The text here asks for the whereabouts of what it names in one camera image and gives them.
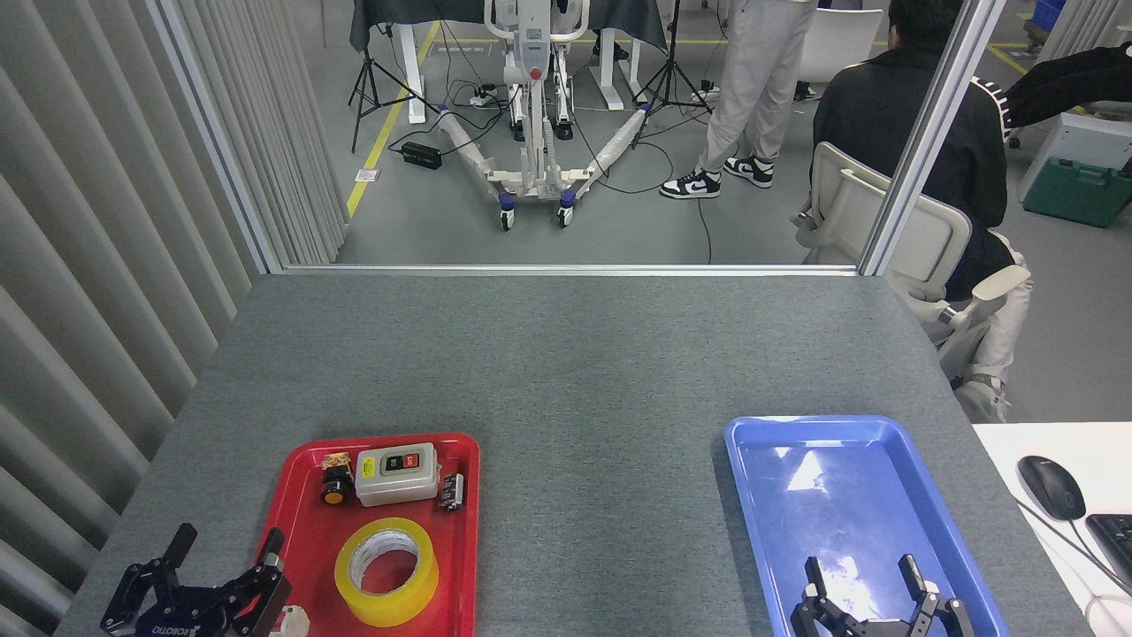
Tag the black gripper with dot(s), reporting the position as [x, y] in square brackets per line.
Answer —
[875, 631]
[181, 624]

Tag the yellow tape roll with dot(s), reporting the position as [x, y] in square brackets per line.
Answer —
[349, 588]

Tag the white circuit breaker red levers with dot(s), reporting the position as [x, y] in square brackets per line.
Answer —
[296, 622]

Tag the red plastic tray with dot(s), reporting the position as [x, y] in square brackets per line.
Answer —
[309, 531]

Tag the blue plastic tray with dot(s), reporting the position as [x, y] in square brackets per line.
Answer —
[849, 504]

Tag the black push button orange cap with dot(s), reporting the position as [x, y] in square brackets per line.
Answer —
[336, 487]

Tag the black computer mouse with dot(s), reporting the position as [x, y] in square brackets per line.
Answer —
[1051, 487]

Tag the small black terminal block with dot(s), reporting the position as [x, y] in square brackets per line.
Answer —
[452, 492]

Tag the black keyboard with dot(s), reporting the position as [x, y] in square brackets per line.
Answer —
[1114, 544]

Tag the white desk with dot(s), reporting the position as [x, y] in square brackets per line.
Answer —
[1061, 442]

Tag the grey slatted curtain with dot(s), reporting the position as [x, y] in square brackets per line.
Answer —
[1092, 22]
[88, 265]

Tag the white office chair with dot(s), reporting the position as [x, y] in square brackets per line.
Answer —
[937, 234]

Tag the white floor plate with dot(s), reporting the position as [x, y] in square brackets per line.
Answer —
[367, 175]

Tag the black power adapter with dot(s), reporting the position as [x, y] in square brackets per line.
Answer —
[422, 156]

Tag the green plastic case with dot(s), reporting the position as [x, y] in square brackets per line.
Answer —
[1074, 195]

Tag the seated person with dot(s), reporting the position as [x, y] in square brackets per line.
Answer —
[884, 115]

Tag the black tripod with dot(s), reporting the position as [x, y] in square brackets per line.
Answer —
[369, 75]
[672, 71]

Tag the white cabinet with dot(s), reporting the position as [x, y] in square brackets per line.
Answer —
[1083, 133]

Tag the white power strip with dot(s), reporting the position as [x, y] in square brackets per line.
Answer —
[483, 95]

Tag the standing person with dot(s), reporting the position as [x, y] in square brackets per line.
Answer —
[761, 71]

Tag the person with black sleeve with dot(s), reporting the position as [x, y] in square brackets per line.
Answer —
[1070, 80]

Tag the table with black cloth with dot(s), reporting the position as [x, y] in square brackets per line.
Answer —
[416, 11]

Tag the white stand on wheels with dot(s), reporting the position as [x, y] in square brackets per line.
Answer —
[534, 53]

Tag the blue bin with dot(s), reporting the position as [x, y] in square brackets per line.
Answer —
[1051, 11]

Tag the grey on-off switch box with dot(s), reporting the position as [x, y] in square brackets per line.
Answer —
[398, 482]

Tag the silver frame post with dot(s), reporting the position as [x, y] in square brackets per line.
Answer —
[929, 133]
[217, 141]

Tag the silver frame rail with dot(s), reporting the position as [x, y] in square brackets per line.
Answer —
[566, 269]

